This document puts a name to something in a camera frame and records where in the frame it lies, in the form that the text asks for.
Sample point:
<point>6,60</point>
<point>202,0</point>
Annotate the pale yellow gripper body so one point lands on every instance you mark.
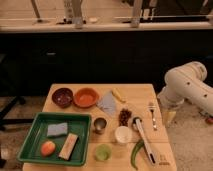
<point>168,114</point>

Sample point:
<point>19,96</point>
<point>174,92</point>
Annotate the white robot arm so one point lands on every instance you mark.
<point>185,82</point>

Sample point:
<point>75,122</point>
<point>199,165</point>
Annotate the red orange bowl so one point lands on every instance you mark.
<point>86,97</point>

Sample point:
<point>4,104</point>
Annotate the dark maroon bowl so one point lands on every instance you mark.
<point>63,97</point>

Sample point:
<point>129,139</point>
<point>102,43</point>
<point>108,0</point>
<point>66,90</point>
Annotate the silver fork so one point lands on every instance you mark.
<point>151,109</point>

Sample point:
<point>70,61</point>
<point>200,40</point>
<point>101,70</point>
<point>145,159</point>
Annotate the green chili pepper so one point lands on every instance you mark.
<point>135,150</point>

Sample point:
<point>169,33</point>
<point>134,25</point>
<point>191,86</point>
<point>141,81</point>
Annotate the dark red grape bunch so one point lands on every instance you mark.
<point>124,116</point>

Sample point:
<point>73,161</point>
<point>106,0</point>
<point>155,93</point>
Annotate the white cup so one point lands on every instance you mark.
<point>123,135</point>

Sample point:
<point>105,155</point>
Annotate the gray cloth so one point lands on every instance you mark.
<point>107,104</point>

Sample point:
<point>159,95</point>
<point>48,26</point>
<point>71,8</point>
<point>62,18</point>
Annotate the small metal cup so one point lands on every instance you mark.
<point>100,125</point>

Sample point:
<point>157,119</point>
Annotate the green cup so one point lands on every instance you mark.
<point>102,152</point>

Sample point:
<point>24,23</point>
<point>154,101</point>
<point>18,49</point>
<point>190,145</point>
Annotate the blue sponge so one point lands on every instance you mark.
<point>55,130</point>

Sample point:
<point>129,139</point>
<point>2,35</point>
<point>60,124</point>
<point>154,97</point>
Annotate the tan wooden block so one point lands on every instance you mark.
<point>68,146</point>

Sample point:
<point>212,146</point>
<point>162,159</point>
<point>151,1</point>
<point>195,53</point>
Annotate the green plastic tray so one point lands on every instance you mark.
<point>78,124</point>

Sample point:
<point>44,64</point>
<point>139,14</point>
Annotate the orange peach fruit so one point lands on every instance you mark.
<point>47,148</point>

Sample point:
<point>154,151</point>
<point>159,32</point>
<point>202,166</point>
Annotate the black office chair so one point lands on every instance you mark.
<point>5,79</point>

